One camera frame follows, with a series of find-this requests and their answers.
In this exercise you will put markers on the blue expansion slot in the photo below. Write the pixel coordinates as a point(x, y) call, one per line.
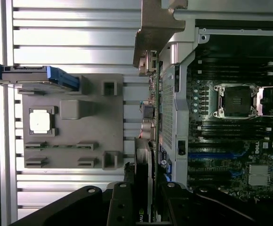
point(216, 155)

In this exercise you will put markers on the silver chipset heatsink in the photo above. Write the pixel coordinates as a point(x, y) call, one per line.
point(259, 174)

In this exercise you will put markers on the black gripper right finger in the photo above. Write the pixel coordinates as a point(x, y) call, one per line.
point(181, 209)

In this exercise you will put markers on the CPU socket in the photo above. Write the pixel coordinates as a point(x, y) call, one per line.
point(235, 100)

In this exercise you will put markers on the green RAM stick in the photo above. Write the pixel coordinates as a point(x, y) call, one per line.
point(45, 146)

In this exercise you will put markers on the long black expansion slot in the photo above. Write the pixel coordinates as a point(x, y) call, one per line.
point(216, 147)

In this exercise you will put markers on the blue slot clip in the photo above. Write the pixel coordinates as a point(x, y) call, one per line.
point(169, 173)

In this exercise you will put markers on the green motherboard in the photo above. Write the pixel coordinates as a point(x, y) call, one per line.
point(221, 139)

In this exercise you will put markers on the hard disk with blue rails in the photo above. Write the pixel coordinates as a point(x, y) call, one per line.
point(61, 77)

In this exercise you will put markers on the grey parts rack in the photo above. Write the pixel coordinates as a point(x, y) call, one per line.
point(91, 122)

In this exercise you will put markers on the silver CPU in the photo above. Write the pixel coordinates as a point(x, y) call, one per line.
point(39, 121)

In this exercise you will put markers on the open black PC case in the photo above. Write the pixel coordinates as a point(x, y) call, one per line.
point(181, 106)

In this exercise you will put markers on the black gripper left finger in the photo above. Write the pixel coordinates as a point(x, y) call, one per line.
point(122, 207)

